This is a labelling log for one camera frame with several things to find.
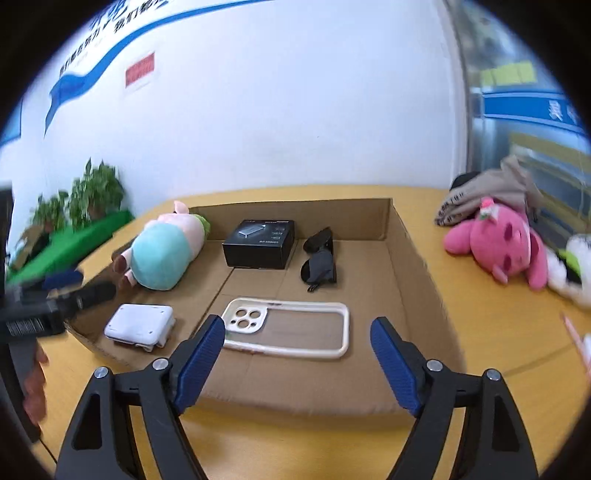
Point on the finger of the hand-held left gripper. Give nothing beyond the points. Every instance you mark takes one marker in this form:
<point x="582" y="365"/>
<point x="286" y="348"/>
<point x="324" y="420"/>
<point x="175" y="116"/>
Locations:
<point x="92" y="295"/>
<point x="62" y="279"/>

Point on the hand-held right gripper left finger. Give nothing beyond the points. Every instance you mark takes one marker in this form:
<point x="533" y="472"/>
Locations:
<point x="201" y="364"/>

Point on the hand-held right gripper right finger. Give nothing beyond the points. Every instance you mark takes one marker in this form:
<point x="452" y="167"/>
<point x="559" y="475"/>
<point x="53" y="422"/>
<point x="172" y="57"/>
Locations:
<point x="397" y="364"/>

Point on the white power bank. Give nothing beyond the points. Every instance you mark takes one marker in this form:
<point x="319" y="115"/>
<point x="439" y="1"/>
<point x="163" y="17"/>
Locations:
<point x="138" y="325"/>

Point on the cardboard box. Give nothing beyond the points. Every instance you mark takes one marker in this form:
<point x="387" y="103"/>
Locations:
<point x="360" y="323"/>

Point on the white clear phone case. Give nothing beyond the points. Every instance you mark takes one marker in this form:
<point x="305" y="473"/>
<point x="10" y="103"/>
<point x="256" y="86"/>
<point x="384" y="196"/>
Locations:
<point x="240" y="321"/>

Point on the pink pig plush teal shorts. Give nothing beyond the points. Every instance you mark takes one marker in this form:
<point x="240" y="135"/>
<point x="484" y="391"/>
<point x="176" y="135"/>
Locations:
<point x="161" y="251"/>

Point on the black sunglasses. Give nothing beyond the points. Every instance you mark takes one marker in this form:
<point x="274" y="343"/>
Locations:
<point x="318" y="265"/>

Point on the black product box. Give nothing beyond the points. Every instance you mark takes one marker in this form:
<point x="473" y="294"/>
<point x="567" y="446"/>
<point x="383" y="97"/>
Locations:
<point x="261" y="244"/>

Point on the person's left hand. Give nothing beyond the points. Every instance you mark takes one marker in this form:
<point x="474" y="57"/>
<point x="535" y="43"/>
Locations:
<point x="37" y="392"/>

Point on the green cloth-covered box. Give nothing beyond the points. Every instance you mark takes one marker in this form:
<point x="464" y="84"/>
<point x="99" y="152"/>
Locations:
<point x="69" y="244"/>

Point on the green potted plants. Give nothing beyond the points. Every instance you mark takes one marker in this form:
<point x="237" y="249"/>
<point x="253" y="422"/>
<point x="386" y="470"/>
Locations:
<point x="92" y="194"/>

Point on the magenta plush toy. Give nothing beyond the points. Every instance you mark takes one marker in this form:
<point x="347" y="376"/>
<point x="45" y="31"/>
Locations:
<point x="498" y="240"/>

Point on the pink pencil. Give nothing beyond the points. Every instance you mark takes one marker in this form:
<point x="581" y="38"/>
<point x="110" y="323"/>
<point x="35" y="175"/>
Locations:
<point x="575" y="339"/>

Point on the white eraser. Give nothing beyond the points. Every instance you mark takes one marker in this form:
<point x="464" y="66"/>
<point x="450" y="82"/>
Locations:
<point x="587" y="348"/>

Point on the beige and black cloth bag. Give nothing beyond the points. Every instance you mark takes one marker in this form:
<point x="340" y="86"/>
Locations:
<point x="485" y="189"/>

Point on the white panda plush toy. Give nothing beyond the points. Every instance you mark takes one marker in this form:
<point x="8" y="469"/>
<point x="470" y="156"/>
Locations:
<point x="575" y="267"/>

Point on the blue window banner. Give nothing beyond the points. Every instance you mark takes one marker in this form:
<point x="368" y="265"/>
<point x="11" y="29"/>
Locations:
<point x="531" y="108"/>

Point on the yellow sticky notes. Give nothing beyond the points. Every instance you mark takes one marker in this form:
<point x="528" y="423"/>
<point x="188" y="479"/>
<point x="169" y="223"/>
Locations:
<point x="508" y="74"/>

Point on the blue wall stripe decal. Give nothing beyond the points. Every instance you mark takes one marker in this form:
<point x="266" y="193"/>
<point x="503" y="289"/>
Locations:
<point x="101" y="64"/>

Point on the red wall notice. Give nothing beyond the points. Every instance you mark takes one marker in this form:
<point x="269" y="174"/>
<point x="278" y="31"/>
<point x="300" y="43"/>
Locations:
<point x="140" y="70"/>

